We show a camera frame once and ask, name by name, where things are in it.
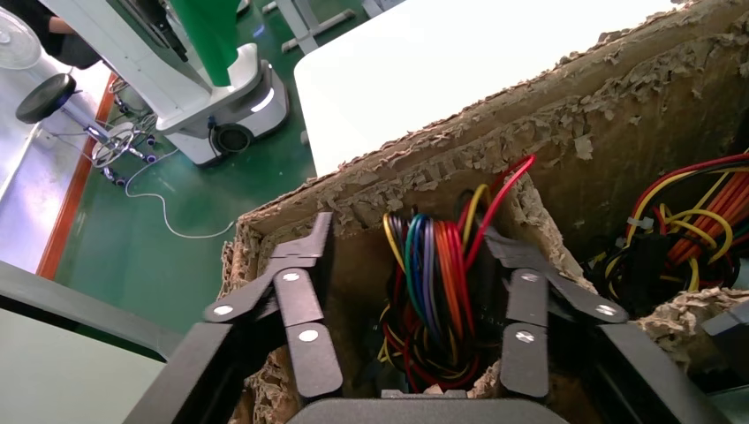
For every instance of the white robot torso panel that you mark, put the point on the white robot torso panel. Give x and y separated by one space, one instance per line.
58 363

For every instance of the black stool with chrome base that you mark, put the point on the black stool with chrome base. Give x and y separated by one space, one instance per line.
47 96

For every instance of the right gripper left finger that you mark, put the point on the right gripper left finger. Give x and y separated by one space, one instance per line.
304 316

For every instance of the white table leg frame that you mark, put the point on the white table leg frame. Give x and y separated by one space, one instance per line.
304 26

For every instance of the white fan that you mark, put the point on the white fan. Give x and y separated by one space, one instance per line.
16 41

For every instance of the green hanging panel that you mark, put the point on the green hanging panel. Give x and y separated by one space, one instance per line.
210 35

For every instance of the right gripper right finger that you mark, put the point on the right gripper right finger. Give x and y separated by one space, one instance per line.
526 327

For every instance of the worn cardboard divider box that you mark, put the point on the worn cardboard divider box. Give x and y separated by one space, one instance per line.
585 117

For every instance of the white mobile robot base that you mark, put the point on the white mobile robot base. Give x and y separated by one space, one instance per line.
175 105

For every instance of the person in dark clothes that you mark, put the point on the person in dark clothes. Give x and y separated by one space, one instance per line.
64 35

